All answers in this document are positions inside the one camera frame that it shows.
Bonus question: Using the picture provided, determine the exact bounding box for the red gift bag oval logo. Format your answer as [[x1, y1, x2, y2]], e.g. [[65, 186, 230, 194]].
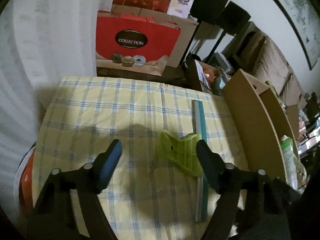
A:
[[96, 10, 182, 76]]

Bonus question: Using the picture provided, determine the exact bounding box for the long teal grey strip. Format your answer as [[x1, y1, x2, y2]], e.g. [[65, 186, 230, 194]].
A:
[[191, 99, 208, 223]]

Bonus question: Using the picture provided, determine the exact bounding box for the brown cardboard organizer box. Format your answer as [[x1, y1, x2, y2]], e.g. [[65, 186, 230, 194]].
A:
[[222, 69, 300, 184]]

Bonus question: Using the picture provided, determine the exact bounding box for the large beige sofa cushion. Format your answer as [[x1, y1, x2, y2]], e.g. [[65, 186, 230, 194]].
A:
[[252, 36, 293, 90]]

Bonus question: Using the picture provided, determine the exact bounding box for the black framed wall picture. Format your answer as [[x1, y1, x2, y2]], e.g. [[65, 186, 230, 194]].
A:
[[263, 0, 320, 71]]

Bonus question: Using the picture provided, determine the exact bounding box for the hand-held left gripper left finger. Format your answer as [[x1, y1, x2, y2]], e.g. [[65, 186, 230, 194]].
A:
[[27, 139, 123, 240]]

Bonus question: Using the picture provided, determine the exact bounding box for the small beige sofa cushion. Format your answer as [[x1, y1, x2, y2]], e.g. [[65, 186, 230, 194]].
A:
[[282, 72, 307, 105]]

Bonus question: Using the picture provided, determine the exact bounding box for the red plastic bucket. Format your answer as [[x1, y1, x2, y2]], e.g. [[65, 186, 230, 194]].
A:
[[14, 142, 38, 215]]

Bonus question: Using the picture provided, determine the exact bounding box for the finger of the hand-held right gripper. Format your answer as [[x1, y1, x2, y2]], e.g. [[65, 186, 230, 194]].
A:
[[303, 92, 320, 128]]

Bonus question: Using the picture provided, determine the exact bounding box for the large brown cardboard box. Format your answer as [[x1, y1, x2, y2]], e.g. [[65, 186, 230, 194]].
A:
[[110, 4, 199, 68]]

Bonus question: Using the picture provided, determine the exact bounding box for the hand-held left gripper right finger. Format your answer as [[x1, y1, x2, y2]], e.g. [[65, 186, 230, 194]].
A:
[[196, 140, 292, 240]]

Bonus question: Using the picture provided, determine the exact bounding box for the white curtain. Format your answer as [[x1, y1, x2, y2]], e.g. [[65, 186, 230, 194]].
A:
[[0, 0, 118, 155]]

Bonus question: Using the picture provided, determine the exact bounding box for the lime green claw clip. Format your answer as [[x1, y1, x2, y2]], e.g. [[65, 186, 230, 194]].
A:
[[156, 130, 203, 178]]

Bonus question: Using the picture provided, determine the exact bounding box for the green labelled tin can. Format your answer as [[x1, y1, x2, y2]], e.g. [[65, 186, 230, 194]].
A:
[[280, 135, 300, 188]]

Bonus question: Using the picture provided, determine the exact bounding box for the white printed carton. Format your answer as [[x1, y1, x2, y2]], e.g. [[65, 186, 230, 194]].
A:
[[195, 59, 213, 92]]

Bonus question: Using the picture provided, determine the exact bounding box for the black speaker on stand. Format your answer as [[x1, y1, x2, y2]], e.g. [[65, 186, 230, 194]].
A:
[[189, 0, 232, 58], [217, 1, 252, 55]]

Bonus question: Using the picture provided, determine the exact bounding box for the yellow blue checkered tablecloth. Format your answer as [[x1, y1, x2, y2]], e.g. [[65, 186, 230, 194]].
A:
[[32, 76, 250, 240]]

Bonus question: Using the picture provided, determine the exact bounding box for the green black pouch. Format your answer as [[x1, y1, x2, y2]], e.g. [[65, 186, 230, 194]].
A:
[[265, 80, 279, 95]]

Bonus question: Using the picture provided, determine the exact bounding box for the pink white tissue pack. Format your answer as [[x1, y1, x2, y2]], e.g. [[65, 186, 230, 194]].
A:
[[167, 0, 198, 18]]

